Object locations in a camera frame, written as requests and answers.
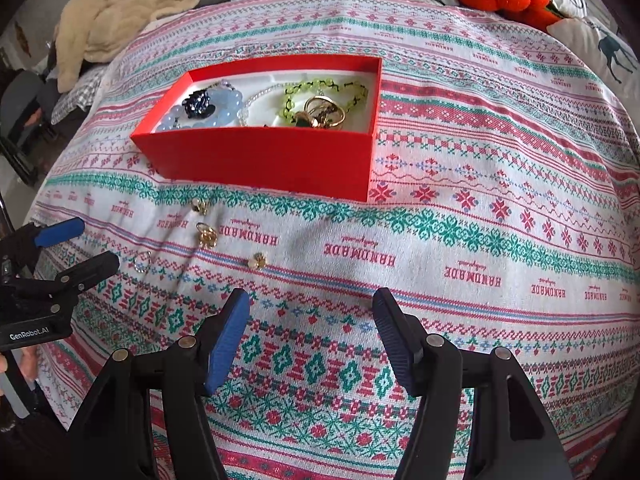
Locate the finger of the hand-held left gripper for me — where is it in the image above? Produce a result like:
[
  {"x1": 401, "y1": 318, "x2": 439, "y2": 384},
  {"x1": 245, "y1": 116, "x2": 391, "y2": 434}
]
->
[
  {"x1": 0, "y1": 217, "x2": 86, "y2": 271},
  {"x1": 15, "y1": 251, "x2": 121, "y2": 307}
]

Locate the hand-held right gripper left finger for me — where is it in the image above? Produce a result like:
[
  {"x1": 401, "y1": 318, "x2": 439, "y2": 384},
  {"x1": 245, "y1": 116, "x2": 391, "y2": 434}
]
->
[{"x1": 67, "y1": 287, "x2": 251, "y2": 480}]

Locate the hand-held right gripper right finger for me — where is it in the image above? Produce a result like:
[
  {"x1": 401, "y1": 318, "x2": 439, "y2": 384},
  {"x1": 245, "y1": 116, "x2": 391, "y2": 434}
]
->
[{"x1": 372, "y1": 286, "x2": 573, "y2": 480}]

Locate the gold hoop charm earring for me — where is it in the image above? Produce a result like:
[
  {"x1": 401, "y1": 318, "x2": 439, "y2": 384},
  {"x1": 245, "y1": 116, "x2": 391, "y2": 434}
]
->
[{"x1": 195, "y1": 222, "x2": 219, "y2": 250}]

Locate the red cardboard box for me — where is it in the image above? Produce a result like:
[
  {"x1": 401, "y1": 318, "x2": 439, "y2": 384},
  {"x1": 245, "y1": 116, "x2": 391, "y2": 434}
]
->
[{"x1": 131, "y1": 55, "x2": 383, "y2": 202}]

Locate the dark flower ornament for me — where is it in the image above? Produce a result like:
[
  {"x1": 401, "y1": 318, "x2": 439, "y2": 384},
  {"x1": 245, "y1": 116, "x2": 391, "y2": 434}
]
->
[{"x1": 181, "y1": 89, "x2": 217, "y2": 120}]

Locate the pale blue beaded bracelet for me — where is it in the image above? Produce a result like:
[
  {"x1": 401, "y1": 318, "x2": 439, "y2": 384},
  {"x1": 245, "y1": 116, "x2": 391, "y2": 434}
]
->
[{"x1": 152, "y1": 87, "x2": 246, "y2": 133}]

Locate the gold bangle jewelry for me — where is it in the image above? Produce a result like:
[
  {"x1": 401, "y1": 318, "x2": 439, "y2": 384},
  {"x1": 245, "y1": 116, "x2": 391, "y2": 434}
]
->
[{"x1": 292, "y1": 94, "x2": 348, "y2": 132}]

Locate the clear beaded bracelet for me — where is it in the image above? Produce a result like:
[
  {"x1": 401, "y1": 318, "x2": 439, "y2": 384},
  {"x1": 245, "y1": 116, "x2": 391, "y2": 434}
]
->
[{"x1": 239, "y1": 80, "x2": 301, "y2": 128}]

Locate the green beaded necklace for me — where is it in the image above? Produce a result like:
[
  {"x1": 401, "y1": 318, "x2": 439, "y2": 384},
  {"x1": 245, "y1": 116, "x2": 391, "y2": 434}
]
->
[{"x1": 282, "y1": 77, "x2": 371, "y2": 126}]

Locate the person's left hand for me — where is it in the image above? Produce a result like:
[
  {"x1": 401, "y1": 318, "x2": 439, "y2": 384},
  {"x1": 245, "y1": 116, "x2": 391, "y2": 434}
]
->
[{"x1": 21, "y1": 347, "x2": 41, "y2": 386}]

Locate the dark furniture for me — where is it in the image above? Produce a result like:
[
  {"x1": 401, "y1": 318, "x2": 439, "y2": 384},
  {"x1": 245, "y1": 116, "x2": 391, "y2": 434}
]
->
[{"x1": 0, "y1": 67, "x2": 56, "y2": 186}]

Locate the grey checked sheet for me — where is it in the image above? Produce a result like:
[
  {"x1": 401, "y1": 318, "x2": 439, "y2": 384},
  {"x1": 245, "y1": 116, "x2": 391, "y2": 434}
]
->
[{"x1": 50, "y1": 65, "x2": 108, "y2": 126}]

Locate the beige fleece blanket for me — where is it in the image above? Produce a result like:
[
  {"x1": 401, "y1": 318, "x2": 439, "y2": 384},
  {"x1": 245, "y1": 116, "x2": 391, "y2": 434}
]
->
[{"x1": 54, "y1": 0, "x2": 206, "y2": 93}]

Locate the deer print pillow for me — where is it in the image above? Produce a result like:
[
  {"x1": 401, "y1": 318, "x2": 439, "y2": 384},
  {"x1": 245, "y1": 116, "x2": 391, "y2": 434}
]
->
[{"x1": 547, "y1": 16, "x2": 640, "y2": 111}]

